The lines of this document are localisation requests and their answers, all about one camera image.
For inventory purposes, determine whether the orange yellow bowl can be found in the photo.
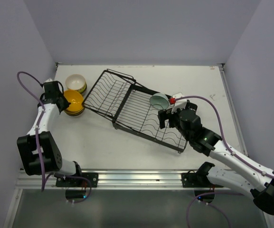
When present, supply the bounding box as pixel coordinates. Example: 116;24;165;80
64;90;84;113

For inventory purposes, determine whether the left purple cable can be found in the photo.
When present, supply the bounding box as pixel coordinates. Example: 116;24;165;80
17;71;54;192

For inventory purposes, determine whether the black wire dish rack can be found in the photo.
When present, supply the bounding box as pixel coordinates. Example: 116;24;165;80
83;69;187;153

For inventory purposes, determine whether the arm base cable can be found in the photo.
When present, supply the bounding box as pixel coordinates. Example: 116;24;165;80
186;191;244;228
63;174;92;204

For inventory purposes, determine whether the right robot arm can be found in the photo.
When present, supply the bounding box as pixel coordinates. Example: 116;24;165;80
158;108;274;215

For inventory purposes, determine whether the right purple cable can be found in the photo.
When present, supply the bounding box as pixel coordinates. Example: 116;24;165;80
174;95;274;186

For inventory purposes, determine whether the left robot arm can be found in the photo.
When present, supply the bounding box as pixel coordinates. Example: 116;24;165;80
17;80;84;187

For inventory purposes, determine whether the white blue leaf bowl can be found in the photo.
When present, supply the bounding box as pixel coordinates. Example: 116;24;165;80
65;74;86;92

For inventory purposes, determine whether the left arm base cable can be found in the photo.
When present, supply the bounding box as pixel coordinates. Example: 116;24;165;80
63;174;92;204

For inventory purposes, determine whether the purple cable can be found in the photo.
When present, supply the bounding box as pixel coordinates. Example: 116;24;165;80
174;95;274;186
17;71;54;192

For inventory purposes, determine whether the red patterned bowl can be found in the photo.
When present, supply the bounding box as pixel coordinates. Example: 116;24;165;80
65;110;84;117

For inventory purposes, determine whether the lime green bowl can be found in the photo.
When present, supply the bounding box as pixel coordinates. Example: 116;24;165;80
67;81;87;94

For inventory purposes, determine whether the dark green rim bowl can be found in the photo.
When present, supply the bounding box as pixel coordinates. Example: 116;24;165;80
150;93;169;110

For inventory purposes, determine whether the aluminium mounting rail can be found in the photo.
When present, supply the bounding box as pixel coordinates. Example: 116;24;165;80
15;168;263;190

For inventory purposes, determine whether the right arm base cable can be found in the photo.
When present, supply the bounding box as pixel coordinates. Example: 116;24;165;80
186;191;244;228

